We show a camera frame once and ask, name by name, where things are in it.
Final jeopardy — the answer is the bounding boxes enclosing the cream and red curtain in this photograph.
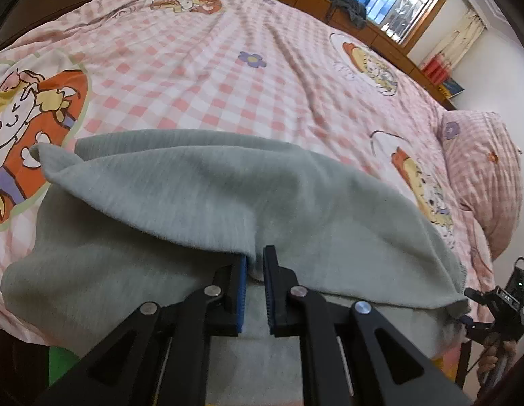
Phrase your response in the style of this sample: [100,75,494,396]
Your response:
[421,9,485,85]

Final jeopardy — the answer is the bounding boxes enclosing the grey knit pants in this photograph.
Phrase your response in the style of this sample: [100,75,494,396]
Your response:
[0,129,468,405]

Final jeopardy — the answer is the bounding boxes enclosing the person's right hand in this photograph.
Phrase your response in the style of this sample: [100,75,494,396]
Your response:
[477,334,517,386]

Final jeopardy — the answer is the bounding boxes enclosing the pink checkered cartoon duvet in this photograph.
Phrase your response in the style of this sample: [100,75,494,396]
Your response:
[0,0,494,344]

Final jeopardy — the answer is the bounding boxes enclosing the pink checkered pillow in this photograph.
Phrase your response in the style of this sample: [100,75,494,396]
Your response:
[439,111,523,260]

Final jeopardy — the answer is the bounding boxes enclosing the wooden low cabinet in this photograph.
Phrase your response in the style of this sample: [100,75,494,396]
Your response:
[278,0,456,110]

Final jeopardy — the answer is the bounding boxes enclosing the dark grey cloth on cabinet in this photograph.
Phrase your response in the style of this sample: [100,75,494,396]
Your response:
[324,0,367,29]

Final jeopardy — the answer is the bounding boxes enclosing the green and blue floor mat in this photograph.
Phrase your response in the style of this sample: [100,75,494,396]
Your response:
[48,346,79,386]

